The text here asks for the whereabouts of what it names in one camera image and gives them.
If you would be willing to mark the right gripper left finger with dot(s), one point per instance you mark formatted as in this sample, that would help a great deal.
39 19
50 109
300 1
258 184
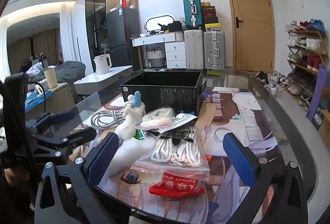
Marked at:
66 193

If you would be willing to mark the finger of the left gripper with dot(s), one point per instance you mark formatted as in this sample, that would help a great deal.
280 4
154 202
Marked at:
62 117
74 139

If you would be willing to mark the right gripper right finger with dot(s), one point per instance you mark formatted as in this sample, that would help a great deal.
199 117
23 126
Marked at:
288 203

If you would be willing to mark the white plush toy blue horn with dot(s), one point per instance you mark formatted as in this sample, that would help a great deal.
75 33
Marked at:
133 112

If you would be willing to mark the green snack packet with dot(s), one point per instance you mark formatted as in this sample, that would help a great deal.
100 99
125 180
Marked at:
142 135

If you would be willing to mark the red balloon glue bag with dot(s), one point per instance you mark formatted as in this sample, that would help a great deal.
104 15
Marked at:
172 186

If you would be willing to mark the white medicine sachet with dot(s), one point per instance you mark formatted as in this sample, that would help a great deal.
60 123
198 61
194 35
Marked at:
179 120

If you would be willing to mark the black cardboard box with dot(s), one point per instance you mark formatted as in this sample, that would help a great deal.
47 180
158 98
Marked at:
178 89

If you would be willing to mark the wooden low cabinet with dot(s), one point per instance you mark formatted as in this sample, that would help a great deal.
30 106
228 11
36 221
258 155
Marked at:
57 100

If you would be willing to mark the cream cylindrical cup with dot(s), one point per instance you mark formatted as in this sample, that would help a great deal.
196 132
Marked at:
51 78

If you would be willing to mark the grey bean bag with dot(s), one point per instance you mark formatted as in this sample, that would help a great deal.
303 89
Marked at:
70 72

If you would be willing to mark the white side table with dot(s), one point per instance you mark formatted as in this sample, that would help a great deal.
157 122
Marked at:
94 82

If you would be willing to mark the white electric kettle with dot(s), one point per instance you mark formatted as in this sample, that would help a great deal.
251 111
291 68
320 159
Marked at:
103 64

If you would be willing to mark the brown cardboard box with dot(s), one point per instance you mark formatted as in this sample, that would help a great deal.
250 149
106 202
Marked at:
321 122

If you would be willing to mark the woven laundry basket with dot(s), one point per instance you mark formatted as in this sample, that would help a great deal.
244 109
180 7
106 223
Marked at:
156 58

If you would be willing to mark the black refrigerator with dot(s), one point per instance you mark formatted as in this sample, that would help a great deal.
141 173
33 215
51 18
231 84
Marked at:
122 25

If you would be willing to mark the white vanity desk with drawers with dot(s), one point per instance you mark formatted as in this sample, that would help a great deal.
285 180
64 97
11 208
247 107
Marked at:
174 47

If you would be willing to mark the dark glass cabinet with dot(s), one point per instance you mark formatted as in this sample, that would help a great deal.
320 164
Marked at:
96 26

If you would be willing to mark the oval vanity mirror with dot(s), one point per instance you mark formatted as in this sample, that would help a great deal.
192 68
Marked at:
158 23

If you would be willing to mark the white suitcase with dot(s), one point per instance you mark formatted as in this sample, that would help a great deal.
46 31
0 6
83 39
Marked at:
194 49

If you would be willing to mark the wooden shoe rack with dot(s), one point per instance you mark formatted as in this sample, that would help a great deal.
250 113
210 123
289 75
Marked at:
307 52

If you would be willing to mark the silver suitcase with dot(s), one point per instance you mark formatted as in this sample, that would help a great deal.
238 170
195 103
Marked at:
214 49

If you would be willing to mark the teal suitcase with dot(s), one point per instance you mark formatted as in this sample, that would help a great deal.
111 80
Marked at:
193 14

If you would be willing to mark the stacked shoe boxes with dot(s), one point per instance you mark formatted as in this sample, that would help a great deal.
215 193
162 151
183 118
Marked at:
210 17

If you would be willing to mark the wooden door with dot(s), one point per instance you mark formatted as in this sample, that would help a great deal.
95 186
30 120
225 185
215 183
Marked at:
253 35

